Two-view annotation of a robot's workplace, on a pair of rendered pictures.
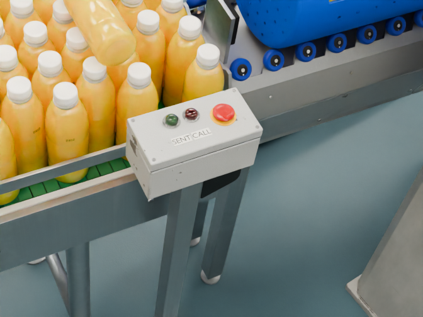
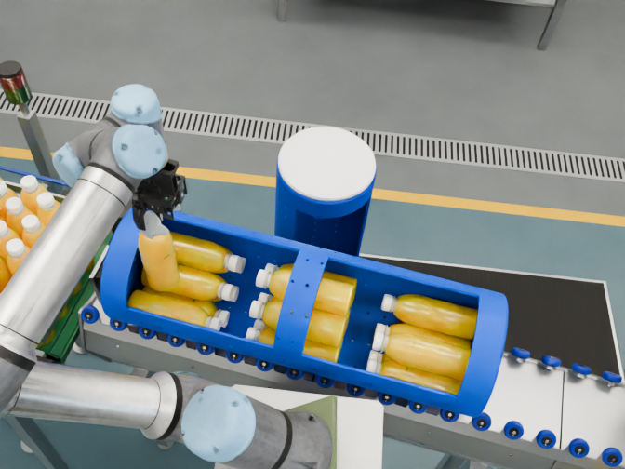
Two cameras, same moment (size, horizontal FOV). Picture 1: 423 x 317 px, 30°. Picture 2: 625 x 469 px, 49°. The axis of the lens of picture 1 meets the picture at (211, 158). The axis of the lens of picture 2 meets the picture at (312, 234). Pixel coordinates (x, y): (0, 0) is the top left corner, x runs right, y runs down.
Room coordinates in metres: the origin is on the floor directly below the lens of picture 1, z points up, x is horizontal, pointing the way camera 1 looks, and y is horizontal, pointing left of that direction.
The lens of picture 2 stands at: (0.89, -0.95, 2.47)
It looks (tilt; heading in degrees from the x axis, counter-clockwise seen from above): 54 degrees down; 45
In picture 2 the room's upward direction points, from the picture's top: 6 degrees clockwise
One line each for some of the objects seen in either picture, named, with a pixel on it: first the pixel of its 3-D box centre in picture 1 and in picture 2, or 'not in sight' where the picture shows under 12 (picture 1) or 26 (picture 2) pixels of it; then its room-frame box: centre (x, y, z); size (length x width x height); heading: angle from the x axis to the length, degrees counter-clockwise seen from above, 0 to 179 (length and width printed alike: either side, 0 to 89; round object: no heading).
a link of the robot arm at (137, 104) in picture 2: not in sight; (137, 121); (1.24, -0.17, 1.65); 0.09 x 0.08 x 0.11; 12
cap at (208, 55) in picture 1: (208, 55); not in sight; (0.96, 0.04, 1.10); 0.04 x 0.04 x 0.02
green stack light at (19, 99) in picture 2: not in sight; (17, 89); (1.24, 0.55, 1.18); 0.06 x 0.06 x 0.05
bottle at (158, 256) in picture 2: not in sight; (158, 254); (1.23, -0.15, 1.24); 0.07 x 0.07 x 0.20
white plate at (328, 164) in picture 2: not in sight; (326, 162); (1.83, -0.04, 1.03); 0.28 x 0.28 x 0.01
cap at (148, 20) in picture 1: (148, 20); (15, 247); (1.02, 0.16, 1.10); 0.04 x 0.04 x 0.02
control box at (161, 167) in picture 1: (192, 142); not in sight; (0.81, 0.04, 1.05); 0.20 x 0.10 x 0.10; 125
